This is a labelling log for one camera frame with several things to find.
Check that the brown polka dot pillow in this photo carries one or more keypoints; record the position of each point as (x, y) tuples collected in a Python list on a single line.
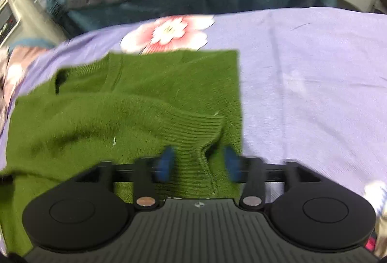
[(21, 60)]

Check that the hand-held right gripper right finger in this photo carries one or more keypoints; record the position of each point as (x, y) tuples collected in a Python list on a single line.
[(233, 166)]

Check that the white cloth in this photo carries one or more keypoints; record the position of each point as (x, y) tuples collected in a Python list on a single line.
[(376, 195)]

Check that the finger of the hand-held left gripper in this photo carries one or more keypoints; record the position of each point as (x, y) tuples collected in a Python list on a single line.
[(5, 179)]

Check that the purple floral bed sheet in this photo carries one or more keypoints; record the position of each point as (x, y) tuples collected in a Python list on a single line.
[(302, 84)]

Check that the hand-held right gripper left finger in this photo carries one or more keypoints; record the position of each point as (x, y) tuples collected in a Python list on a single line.
[(164, 164)]

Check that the green knit sweater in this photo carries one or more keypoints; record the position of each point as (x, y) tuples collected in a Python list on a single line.
[(105, 117)]

